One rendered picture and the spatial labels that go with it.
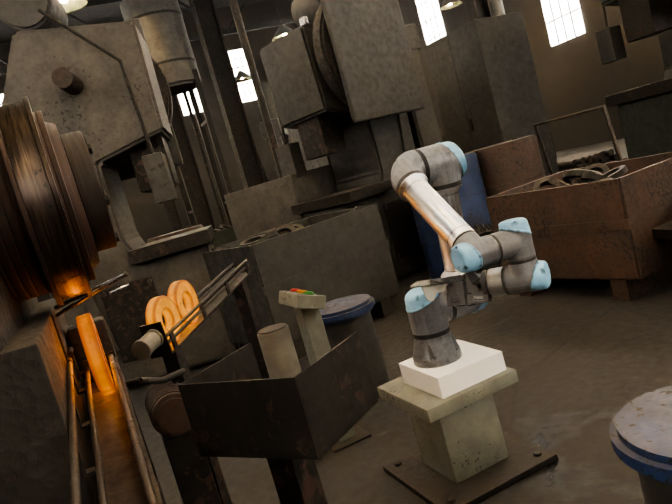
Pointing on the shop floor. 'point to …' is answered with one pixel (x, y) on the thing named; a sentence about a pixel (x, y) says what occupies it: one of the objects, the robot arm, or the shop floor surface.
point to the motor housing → (181, 444)
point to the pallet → (586, 159)
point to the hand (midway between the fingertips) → (420, 285)
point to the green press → (649, 98)
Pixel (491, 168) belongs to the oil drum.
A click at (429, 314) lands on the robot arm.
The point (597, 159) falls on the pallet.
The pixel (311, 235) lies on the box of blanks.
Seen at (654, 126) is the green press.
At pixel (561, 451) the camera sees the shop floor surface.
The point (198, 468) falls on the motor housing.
